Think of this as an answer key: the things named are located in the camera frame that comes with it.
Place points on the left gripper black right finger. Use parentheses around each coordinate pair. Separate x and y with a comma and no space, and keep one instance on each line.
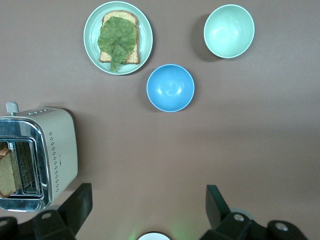
(222,222)

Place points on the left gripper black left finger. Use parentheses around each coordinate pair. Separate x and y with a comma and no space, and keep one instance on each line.
(62,222)

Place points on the blue bowl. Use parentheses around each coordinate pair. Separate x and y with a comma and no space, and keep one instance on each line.
(170,88)

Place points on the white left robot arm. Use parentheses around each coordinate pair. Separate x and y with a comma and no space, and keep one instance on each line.
(153,236)

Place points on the pale green bowl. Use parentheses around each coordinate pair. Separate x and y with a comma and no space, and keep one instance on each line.
(229,31)

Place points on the beige chrome toaster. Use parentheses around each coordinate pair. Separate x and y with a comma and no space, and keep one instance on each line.
(61,150)

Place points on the brown bread slice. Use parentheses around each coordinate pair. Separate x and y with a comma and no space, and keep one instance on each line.
(7,175)

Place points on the toasted bread slice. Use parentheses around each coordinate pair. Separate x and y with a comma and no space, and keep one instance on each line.
(132,56)

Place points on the green lettuce leaf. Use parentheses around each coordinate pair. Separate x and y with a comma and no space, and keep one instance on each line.
(116,37)

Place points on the pale green plate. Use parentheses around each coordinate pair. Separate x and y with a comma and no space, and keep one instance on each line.
(146,37)

